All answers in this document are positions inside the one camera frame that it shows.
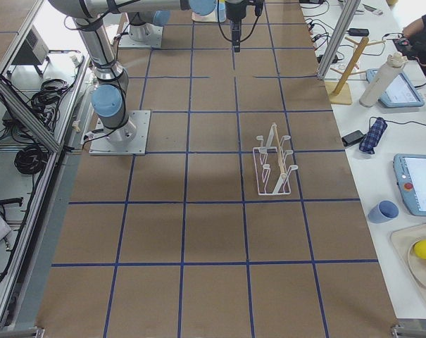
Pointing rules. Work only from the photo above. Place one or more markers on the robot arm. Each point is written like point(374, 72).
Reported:
point(157, 18)
point(109, 99)

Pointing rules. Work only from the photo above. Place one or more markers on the white wire cup rack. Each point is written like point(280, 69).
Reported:
point(271, 165)

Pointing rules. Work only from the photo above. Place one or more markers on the white cylindrical bottle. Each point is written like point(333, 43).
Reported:
point(383, 78)

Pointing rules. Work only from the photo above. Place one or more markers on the aluminium frame post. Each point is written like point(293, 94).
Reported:
point(341, 27)

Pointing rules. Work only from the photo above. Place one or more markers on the black power adapter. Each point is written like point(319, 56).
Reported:
point(352, 138)

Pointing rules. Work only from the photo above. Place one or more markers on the wooden mug tree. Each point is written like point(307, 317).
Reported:
point(339, 92)

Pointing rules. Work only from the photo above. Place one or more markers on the blue teach pendant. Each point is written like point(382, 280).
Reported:
point(410, 172)
point(401, 94)

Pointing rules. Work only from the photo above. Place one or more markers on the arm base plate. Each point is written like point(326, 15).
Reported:
point(145, 36)
point(128, 140)

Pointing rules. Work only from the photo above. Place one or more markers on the blue plaid folded umbrella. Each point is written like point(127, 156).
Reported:
point(373, 137)

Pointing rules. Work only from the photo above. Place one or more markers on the blue mug on desk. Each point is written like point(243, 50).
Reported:
point(383, 212)

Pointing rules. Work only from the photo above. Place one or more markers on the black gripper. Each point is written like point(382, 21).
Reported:
point(234, 10)

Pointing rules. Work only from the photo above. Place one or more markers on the beige tray with plate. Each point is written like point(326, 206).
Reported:
point(403, 242)

